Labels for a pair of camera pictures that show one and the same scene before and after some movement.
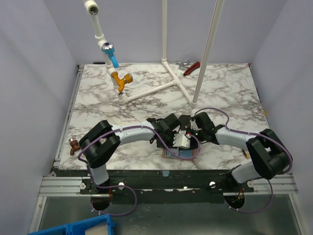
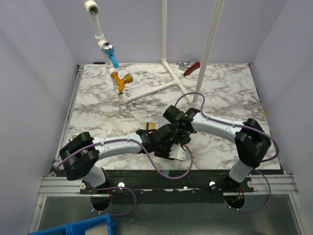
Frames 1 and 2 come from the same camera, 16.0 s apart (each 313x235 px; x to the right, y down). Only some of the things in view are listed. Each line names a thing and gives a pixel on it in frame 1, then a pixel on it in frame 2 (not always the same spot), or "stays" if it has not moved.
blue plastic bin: x=100 y=225 stays
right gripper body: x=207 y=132 to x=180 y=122
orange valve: x=121 y=82 stays
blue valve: x=108 y=48 stays
